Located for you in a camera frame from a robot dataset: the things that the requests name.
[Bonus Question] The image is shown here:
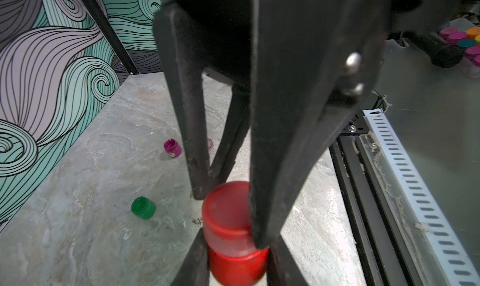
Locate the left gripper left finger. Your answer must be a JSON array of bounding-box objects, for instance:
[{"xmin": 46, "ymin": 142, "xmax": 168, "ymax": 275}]
[{"xmin": 171, "ymin": 228, "xmax": 209, "ymax": 286}]

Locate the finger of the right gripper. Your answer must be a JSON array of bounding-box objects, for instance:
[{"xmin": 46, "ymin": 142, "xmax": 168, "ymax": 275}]
[
  {"xmin": 249, "ymin": 0, "xmax": 391, "ymax": 250},
  {"xmin": 153, "ymin": 3, "xmax": 251, "ymax": 200}
]

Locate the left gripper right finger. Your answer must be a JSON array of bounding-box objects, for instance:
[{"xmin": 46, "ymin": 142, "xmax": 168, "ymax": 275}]
[{"xmin": 267, "ymin": 235, "xmax": 308, "ymax": 286}]

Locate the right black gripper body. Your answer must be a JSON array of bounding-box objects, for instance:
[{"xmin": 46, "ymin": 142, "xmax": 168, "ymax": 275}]
[{"xmin": 157, "ymin": 0, "xmax": 464, "ymax": 89}]

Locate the red paint jar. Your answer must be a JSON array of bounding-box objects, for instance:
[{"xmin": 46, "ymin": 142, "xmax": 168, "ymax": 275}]
[{"xmin": 208, "ymin": 248, "xmax": 270, "ymax": 286}]

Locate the red jar lid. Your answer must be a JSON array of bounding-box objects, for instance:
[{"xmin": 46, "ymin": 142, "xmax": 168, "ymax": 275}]
[{"xmin": 202, "ymin": 181, "xmax": 257, "ymax": 258}]

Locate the green paint jar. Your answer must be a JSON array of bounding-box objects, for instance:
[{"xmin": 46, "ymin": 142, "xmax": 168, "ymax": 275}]
[{"xmin": 131, "ymin": 197, "xmax": 156, "ymax": 220}]

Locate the purple paint jar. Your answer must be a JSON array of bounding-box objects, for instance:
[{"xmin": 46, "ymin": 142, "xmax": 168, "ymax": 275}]
[{"xmin": 164, "ymin": 139, "xmax": 183, "ymax": 159}]

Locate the purple jar lid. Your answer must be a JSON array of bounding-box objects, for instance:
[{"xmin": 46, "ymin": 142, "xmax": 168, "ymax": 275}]
[{"xmin": 207, "ymin": 138, "xmax": 214, "ymax": 151}]

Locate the clear box of paint jars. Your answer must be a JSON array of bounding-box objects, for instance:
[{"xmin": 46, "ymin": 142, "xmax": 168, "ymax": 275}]
[{"xmin": 437, "ymin": 18, "xmax": 480, "ymax": 79}]

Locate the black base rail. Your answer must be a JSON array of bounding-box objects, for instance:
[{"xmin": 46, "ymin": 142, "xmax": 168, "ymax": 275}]
[{"xmin": 329, "ymin": 111, "xmax": 422, "ymax": 286}]

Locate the white slotted cable duct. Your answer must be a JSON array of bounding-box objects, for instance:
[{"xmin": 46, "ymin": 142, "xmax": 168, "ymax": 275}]
[{"xmin": 361, "ymin": 109, "xmax": 480, "ymax": 286}]

